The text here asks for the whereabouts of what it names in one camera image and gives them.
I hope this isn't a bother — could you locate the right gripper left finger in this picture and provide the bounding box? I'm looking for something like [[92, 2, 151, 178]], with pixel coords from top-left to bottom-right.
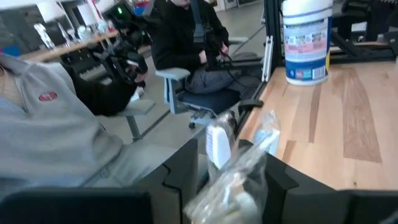
[[0, 138, 199, 224]]

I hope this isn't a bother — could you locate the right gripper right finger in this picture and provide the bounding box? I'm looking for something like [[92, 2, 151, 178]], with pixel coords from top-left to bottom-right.
[[238, 139, 398, 224]]

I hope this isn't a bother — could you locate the blue toothbrush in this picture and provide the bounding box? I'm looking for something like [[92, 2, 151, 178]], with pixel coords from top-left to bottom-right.
[[253, 110, 282, 157]]

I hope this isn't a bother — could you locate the orange toothbrush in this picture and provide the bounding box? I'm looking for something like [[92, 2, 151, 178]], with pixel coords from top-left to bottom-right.
[[183, 110, 272, 224]]

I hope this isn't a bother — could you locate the person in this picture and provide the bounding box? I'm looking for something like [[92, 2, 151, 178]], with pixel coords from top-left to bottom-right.
[[150, 0, 262, 96], [0, 54, 200, 200]]

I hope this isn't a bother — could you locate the grey blue office chair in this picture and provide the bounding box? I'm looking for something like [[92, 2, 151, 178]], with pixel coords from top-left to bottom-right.
[[155, 36, 250, 130]]

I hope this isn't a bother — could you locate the white blue wipes canister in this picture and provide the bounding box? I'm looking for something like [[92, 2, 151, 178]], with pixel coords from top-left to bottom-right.
[[281, 0, 334, 86]]

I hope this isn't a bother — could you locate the light wooden background table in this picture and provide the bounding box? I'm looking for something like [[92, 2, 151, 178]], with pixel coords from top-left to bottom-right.
[[18, 30, 121, 62]]

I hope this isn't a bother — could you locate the white frame bracket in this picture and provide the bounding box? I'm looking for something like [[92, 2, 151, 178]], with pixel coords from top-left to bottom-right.
[[261, 35, 274, 83]]

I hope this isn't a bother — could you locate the black aluminium table frame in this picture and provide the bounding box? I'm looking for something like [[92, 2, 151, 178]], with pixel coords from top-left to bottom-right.
[[234, 0, 398, 138]]

